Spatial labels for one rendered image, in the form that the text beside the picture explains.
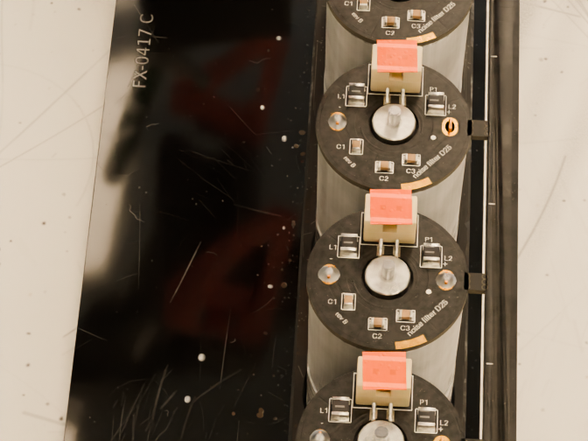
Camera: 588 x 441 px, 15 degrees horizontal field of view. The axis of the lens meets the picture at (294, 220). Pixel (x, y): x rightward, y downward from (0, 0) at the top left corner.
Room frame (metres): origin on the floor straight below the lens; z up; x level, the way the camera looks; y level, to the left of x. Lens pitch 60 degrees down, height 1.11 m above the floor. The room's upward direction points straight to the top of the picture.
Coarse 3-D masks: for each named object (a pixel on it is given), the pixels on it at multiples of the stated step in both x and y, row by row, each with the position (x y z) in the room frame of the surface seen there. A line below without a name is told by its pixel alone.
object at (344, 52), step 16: (400, 0) 0.22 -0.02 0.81; (336, 32) 0.22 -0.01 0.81; (464, 32) 0.22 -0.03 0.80; (336, 48) 0.22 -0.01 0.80; (352, 48) 0.21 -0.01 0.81; (368, 48) 0.21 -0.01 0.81; (432, 48) 0.21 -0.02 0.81; (448, 48) 0.21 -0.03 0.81; (464, 48) 0.22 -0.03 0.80; (336, 64) 0.22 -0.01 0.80; (352, 64) 0.21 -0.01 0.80; (432, 64) 0.21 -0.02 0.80; (448, 64) 0.21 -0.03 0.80
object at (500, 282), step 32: (512, 0) 0.22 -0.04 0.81; (512, 32) 0.21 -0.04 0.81; (512, 64) 0.21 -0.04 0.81; (512, 96) 0.20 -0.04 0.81; (480, 128) 0.19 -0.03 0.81; (512, 128) 0.19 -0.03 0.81; (512, 160) 0.19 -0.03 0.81; (512, 192) 0.18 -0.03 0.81; (512, 224) 0.17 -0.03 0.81; (512, 256) 0.17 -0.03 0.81; (480, 288) 0.16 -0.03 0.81; (512, 288) 0.16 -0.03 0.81; (512, 320) 0.16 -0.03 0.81; (512, 352) 0.15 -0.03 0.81; (512, 384) 0.15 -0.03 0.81; (512, 416) 0.14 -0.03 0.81
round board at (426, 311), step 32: (352, 224) 0.17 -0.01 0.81; (416, 224) 0.17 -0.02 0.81; (320, 256) 0.17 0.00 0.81; (352, 256) 0.17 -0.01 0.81; (416, 256) 0.17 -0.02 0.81; (448, 256) 0.17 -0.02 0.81; (320, 288) 0.16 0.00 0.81; (352, 288) 0.16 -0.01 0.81; (416, 288) 0.16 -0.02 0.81; (320, 320) 0.16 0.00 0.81; (352, 320) 0.16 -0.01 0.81; (384, 320) 0.16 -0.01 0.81; (416, 320) 0.16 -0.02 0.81; (448, 320) 0.16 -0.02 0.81
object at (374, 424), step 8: (368, 424) 0.14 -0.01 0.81; (376, 424) 0.14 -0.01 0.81; (384, 424) 0.14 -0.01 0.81; (392, 424) 0.14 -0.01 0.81; (320, 432) 0.14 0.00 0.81; (360, 432) 0.14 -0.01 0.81; (368, 432) 0.14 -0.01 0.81; (392, 432) 0.14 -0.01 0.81; (400, 432) 0.14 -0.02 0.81; (360, 440) 0.14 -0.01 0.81; (368, 440) 0.14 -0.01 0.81; (392, 440) 0.14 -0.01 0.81; (400, 440) 0.14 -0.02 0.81; (440, 440) 0.14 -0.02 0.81
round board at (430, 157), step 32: (352, 96) 0.20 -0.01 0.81; (384, 96) 0.20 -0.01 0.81; (416, 96) 0.20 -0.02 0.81; (448, 96) 0.20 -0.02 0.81; (320, 128) 0.19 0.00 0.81; (352, 128) 0.19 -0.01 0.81; (352, 160) 0.19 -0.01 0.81; (384, 160) 0.19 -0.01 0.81; (416, 160) 0.19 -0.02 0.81; (448, 160) 0.19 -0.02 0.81
